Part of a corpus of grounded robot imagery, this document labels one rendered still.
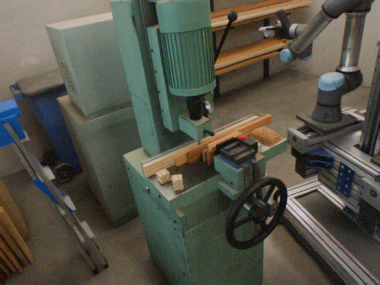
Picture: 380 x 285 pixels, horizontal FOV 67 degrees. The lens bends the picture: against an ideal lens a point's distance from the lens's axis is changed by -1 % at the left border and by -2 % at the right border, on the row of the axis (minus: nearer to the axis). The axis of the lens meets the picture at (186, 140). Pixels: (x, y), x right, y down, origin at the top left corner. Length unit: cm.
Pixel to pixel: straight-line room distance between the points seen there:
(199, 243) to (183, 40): 79
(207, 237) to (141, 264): 85
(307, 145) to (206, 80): 79
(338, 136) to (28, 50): 268
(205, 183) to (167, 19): 58
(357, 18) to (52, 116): 226
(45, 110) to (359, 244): 241
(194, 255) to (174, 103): 63
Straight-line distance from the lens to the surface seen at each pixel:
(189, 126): 115
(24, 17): 314
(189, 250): 125
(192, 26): 96
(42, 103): 264
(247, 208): 108
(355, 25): 165
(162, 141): 133
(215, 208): 119
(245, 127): 134
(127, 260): 208
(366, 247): 188
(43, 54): 318
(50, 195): 166
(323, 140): 168
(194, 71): 99
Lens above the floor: 157
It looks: 30 degrees down
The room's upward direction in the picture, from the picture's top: 8 degrees counter-clockwise
